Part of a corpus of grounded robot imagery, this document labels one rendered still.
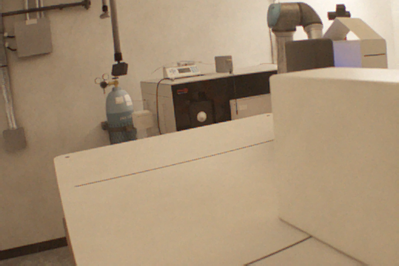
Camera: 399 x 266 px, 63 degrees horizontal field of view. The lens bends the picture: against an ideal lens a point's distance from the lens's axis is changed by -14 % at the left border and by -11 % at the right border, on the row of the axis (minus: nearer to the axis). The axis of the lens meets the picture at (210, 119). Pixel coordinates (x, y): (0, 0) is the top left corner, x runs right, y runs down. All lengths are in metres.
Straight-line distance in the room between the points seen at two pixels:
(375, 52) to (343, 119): 0.38
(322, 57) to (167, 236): 0.33
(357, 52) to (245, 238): 0.38
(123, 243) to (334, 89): 0.25
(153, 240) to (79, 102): 2.93
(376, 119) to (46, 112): 3.10
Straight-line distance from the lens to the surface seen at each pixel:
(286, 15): 1.62
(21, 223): 3.52
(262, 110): 2.56
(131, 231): 0.40
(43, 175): 3.35
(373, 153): 0.27
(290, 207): 0.36
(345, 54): 0.64
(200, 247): 0.35
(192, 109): 2.31
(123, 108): 2.95
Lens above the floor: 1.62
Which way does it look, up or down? 11 degrees down
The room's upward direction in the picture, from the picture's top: 6 degrees counter-clockwise
